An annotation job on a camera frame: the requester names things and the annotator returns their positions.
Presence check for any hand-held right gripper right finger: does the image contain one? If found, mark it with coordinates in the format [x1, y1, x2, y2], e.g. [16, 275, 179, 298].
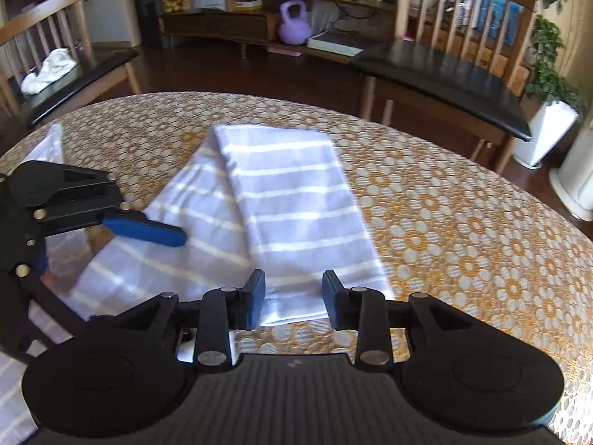
[322, 269, 459, 374]

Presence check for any green plant in white pot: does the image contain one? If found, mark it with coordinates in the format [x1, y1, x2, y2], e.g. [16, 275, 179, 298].
[505, 0, 589, 170]

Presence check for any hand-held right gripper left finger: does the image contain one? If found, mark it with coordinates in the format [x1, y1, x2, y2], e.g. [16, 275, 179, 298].
[113, 269, 267, 374]

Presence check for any purple kettlebell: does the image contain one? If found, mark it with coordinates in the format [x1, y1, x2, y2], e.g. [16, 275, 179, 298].
[277, 0, 313, 47]

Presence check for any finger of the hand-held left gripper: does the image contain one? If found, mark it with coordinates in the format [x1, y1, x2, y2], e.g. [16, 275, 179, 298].
[19, 160, 188, 247]
[14, 234, 51, 288]

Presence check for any wooden chair black seat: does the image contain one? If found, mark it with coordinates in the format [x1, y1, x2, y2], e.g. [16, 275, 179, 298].
[0, 0, 142, 131]
[352, 0, 538, 174]

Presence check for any blue framed picture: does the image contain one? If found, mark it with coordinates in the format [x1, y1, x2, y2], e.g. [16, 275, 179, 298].
[477, 0, 524, 47]

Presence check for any floral lace tablecloth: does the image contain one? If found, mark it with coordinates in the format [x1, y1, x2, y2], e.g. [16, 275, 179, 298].
[0, 92, 593, 445]

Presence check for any white tower air conditioner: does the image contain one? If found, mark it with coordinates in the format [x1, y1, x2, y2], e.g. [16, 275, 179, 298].
[549, 116, 593, 223]

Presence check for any dark wooden tv cabinet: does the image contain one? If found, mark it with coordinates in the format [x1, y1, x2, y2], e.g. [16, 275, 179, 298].
[158, 0, 533, 84]

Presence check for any white crumpled cloth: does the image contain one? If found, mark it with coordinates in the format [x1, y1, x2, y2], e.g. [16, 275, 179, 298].
[21, 47, 79, 96]

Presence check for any lavender white striped shirt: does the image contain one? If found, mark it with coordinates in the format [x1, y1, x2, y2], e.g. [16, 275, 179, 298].
[0, 123, 395, 432]

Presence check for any black cabinet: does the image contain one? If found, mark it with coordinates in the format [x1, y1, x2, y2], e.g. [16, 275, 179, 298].
[130, 0, 163, 49]

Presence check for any white flat box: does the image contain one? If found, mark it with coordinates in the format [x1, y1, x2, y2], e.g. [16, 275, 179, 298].
[307, 30, 367, 57]

